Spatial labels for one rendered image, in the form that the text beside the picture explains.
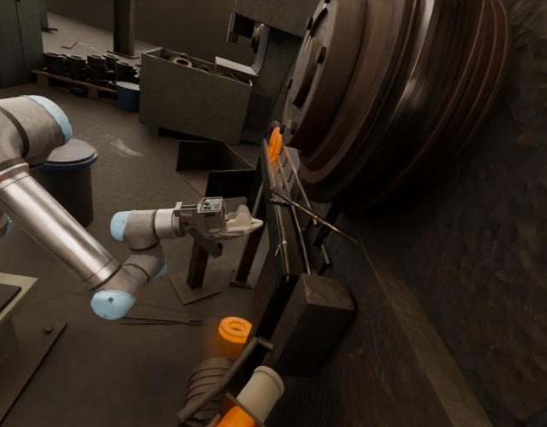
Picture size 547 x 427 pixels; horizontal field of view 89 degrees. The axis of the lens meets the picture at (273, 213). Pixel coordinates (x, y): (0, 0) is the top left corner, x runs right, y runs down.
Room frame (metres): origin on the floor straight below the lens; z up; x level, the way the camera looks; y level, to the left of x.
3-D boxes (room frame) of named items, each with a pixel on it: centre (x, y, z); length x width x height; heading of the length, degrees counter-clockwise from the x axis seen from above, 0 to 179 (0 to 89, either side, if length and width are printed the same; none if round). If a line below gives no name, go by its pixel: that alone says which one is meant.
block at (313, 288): (0.40, -0.15, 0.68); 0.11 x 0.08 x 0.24; 103
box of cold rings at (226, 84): (3.15, 1.21, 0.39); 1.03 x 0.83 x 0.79; 107
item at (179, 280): (1.02, 0.28, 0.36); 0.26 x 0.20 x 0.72; 48
